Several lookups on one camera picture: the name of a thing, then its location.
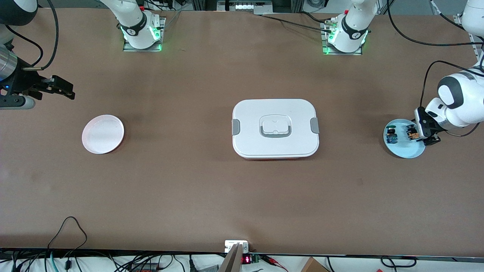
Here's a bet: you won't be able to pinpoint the small white device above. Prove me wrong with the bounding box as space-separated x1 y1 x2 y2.
225 240 249 253

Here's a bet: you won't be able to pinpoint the blue switch with green cap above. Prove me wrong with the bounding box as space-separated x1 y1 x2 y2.
385 125 399 145

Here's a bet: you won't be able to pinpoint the short black table cable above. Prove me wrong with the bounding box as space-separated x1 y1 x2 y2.
299 11 333 24

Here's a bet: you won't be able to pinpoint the black looped cable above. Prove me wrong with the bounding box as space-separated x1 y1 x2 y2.
47 216 88 252

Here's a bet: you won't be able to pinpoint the light blue round plate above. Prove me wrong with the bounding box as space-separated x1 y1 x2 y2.
383 119 427 159

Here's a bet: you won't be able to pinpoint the red clip wires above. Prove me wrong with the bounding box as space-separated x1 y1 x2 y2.
263 255 290 272

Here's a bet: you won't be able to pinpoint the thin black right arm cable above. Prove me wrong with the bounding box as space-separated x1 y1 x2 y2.
5 23 45 65

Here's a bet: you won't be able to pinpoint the grey lit equipment box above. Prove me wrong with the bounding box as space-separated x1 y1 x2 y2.
217 0 273 12

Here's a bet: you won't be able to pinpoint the white lunch box grey clips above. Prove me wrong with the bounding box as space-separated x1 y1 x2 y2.
231 99 320 160

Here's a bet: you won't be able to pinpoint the brown cardboard box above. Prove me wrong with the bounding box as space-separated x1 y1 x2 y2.
301 257 330 272

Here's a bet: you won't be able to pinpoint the aluminium edge rail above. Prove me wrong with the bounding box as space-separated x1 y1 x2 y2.
468 33 484 70

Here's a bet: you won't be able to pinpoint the pink round plate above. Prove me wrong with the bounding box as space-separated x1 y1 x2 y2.
82 114 125 155

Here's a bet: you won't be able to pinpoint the black coiled cable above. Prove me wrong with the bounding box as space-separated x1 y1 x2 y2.
380 256 418 268

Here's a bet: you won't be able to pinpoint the long black table cable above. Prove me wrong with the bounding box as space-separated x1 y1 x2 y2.
257 13 335 34

